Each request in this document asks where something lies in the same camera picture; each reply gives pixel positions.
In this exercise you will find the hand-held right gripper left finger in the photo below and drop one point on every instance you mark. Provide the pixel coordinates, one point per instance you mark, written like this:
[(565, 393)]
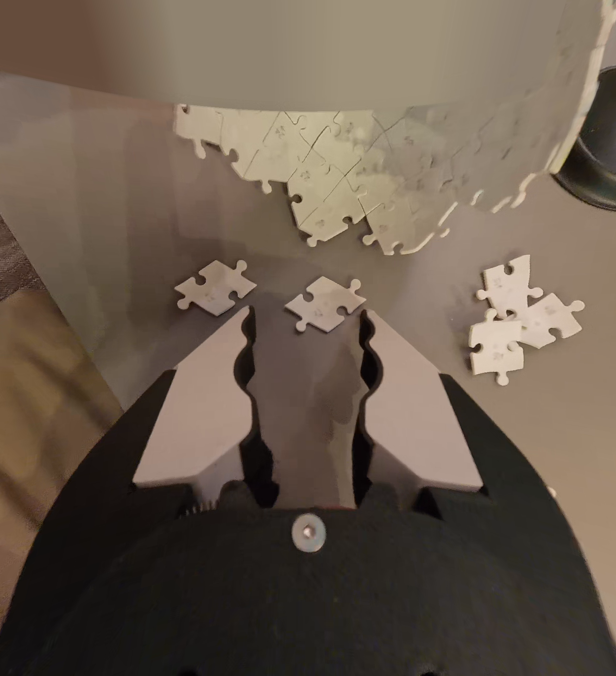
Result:
[(197, 406)]

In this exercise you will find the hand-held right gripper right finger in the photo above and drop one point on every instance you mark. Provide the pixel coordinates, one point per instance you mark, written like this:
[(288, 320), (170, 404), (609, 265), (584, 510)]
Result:
[(419, 417)]

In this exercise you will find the white puzzle piece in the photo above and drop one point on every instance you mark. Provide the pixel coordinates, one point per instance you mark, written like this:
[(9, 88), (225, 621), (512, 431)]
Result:
[(506, 288), (324, 305), (551, 322), (497, 348), (215, 289)]

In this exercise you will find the partly built puzzle ball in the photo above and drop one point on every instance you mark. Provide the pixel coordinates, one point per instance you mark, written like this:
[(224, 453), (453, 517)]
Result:
[(329, 174)]

